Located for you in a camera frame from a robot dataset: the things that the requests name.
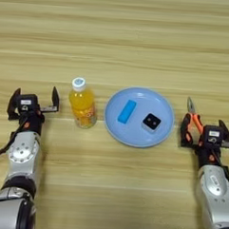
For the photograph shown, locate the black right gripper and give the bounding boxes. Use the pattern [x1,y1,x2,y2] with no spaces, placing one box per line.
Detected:
[178,112,229,168]

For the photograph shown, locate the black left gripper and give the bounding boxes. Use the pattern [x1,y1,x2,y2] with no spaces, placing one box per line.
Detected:
[5,84,62,137]

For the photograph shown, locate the orange juice bottle white cap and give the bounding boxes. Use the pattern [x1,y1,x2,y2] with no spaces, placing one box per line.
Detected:
[67,76,100,131]

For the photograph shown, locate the black cube with white base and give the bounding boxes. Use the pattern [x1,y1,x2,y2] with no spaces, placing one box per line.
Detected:
[141,112,163,135]

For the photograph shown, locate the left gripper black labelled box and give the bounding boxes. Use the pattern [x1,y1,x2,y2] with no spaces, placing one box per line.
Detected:
[16,93,40,114]

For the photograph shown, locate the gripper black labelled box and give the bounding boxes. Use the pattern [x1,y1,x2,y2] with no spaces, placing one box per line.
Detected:
[16,93,40,114]
[201,124,226,146]

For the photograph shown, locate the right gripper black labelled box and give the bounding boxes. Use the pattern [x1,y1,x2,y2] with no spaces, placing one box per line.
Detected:
[201,124,226,146]

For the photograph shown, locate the light blue round plate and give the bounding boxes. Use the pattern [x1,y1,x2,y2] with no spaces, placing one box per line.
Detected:
[103,85,178,151]

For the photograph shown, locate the blue rectangular block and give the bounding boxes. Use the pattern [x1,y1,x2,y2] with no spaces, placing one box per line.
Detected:
[117,99,138,125]

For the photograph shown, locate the orange handled pliers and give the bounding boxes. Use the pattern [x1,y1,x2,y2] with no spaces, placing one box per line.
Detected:
[181,96,207,147]

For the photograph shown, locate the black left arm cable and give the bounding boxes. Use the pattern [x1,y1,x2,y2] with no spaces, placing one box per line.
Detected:
[0,112,29,163]

